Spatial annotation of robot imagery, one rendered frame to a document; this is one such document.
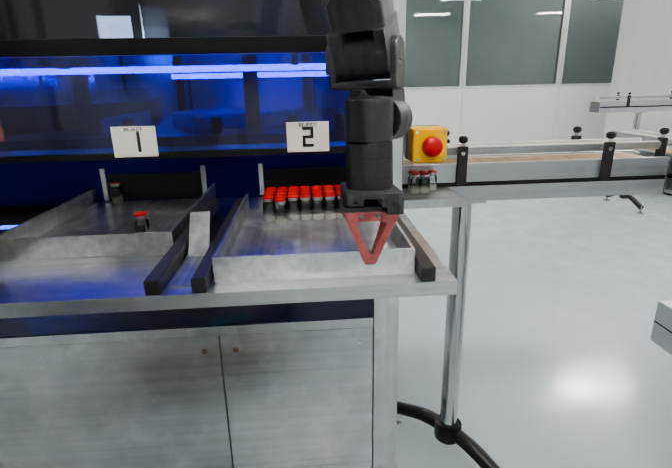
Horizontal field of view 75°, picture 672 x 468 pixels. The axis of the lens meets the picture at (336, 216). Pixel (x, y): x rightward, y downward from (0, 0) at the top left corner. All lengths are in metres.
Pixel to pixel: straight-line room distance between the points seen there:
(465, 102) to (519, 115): 0.73
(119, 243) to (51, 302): 0.14
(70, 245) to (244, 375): 0.54
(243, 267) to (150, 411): 0.71
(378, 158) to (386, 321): 0.61
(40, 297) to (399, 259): 0.45
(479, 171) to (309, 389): 0.66
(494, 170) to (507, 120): 4.97
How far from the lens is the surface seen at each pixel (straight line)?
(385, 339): 1.08
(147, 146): 0.96
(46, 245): 0.78
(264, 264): 0.57
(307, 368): 1.11
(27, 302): 0.65
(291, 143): 0.91
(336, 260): 0.57
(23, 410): 1.33
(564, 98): 6.40
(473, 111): 5.90
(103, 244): 0.74
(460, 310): 1.27
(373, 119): 0.51
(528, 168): 1.16
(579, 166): 1.22
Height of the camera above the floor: 1.12
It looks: 17 degrees down
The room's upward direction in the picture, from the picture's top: 1 degrees counter-clockwise
